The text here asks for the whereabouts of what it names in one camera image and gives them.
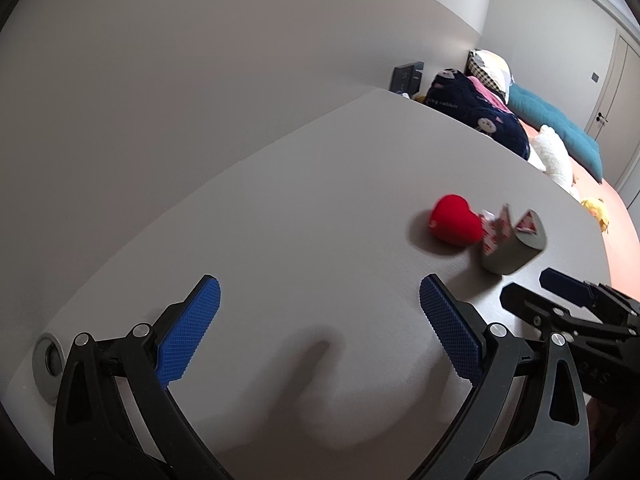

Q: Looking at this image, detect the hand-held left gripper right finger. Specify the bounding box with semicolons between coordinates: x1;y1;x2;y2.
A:
410;274;592;480

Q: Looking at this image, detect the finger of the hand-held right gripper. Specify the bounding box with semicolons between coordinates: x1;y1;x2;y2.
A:
539;267;640;330
499;282;640;343

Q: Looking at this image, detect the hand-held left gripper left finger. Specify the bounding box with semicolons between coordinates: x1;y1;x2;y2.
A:
52;275;231;480

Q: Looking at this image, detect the grey heart box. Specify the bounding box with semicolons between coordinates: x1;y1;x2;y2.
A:
480;207;549;277

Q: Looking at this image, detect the bed with orange sheet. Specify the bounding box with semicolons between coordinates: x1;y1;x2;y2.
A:
517;124;640;308

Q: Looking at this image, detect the yellow duck plush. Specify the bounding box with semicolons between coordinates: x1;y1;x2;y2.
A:
580;196;612;234

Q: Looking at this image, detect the red white paper wrapper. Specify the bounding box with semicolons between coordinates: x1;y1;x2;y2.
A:
476;203;540;255

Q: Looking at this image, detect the red heart plush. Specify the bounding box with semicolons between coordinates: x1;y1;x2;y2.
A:
428;193;486;248

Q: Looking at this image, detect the white goose plush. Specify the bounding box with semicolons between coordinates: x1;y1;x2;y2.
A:
529;125;582;202

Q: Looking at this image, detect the teal cushion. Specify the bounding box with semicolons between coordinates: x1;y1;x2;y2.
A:
506;81;604;184

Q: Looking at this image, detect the white door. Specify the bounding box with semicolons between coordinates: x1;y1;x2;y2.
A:
584;30;640;192

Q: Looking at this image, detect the navy printed blanket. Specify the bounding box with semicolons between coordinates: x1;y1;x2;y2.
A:
424;67;532;162

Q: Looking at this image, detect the pink cloth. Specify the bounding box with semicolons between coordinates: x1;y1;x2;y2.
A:
467;75;512;115

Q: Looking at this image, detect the patterned pillow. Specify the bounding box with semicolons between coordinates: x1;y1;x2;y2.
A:
466;49;516;103

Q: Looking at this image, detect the black device on nightstand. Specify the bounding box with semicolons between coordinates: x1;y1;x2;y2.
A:
391;61;425;97

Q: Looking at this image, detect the grey desk cable grommet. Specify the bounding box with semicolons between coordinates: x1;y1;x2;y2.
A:
32;332;67;404

